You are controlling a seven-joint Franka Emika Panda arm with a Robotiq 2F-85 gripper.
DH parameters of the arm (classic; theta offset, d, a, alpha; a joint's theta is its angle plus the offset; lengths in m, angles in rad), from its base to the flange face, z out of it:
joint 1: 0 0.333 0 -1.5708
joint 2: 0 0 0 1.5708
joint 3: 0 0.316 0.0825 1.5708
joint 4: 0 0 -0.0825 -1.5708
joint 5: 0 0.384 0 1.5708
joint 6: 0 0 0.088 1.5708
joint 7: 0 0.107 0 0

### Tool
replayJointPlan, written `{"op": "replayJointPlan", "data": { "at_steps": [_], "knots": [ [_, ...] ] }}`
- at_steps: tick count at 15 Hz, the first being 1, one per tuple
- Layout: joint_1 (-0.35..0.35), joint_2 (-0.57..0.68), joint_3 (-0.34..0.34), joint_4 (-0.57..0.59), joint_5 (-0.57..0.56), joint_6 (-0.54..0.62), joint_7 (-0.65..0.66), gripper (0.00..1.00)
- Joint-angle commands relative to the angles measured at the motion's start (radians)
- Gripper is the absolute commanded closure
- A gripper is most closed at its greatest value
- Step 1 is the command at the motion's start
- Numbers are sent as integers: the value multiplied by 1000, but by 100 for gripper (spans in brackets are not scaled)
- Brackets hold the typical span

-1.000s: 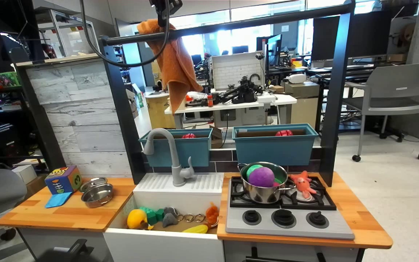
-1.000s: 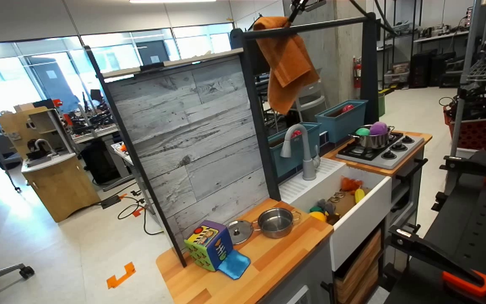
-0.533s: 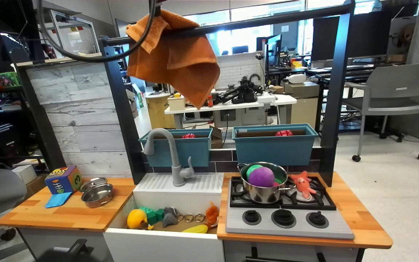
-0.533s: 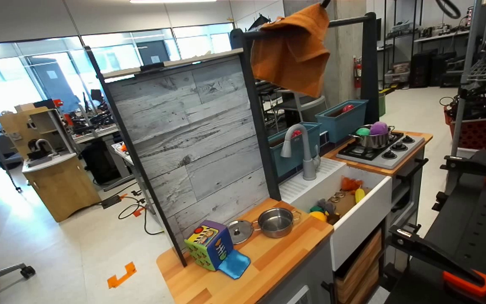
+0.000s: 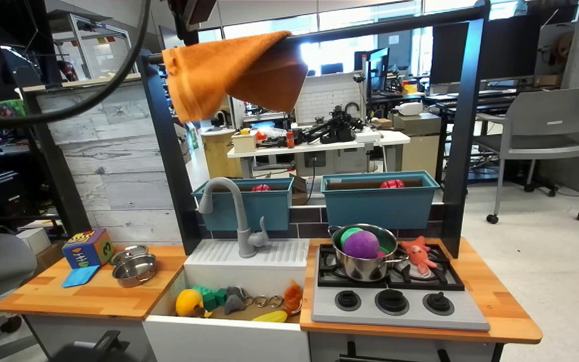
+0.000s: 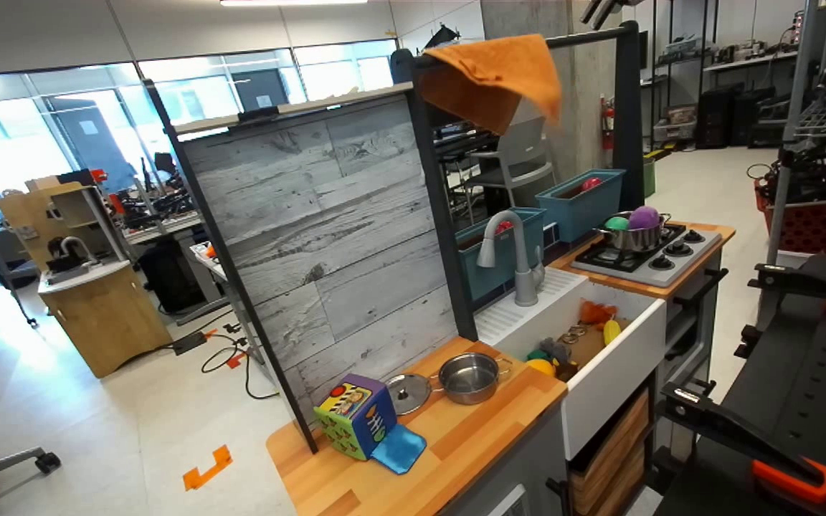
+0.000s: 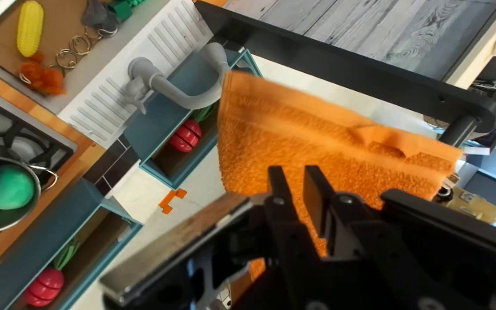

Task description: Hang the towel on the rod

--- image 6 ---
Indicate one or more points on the white sink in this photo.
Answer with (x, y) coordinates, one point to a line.
(614, 373)

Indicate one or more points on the purple ball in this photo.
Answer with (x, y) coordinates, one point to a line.
(644, 218)

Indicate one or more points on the yellow toy corn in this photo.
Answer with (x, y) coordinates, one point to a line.
(611, 332)

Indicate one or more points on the grey tap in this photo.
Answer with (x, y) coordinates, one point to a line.
(524, 272)

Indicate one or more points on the orange towel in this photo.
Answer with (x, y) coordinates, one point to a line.
(488, 75)

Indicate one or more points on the wooden drawer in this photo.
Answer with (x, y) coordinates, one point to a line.
(610, 466)

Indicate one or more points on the colourful soft toy cube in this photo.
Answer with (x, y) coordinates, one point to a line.
(355, 419)

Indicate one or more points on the small steel pot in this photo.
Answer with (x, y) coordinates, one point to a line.
(469, 378)

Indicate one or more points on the steel pot lid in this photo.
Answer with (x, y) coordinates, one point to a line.
(407, 393)

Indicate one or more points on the office chair base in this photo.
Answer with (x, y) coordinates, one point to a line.
(4, 462)

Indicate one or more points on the cluttered desk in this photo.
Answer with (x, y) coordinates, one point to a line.
(162, 208)

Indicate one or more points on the window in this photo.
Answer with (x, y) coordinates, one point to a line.
(62, 122)

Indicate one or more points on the red toy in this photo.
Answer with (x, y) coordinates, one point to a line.
(504, 226)
(591, 184)

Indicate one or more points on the grey plush toy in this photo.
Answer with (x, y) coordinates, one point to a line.
(556, 351)

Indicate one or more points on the yellow toy lemon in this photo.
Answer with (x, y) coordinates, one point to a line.
(542, 367)

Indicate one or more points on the teal plastic bin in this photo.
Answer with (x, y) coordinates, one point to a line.
(585, 208)
(488, 269)

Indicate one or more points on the red fire extinguisher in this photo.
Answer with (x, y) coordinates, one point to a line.
(608, 125)

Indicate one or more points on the red plastic crate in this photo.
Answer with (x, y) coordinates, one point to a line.
(825, 226)

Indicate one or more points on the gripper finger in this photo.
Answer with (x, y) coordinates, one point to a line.
(589, 10)
(608, 11)

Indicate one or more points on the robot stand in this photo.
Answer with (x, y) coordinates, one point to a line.
(800, 387)

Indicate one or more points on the grey chair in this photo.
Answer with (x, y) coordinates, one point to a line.
(520, 161)

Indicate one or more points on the grey toy stove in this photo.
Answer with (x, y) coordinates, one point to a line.
(642, 269)

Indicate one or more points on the orange plush toy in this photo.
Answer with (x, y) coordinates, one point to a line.
(594, 313)

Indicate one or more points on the storage shelf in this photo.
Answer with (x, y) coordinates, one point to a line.
(728, 86)

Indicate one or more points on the black stove knob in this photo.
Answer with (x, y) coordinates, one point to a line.
(678, 249)
(662, 262)
(693, 236)

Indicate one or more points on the green ball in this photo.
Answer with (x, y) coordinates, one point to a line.
(616, 223)

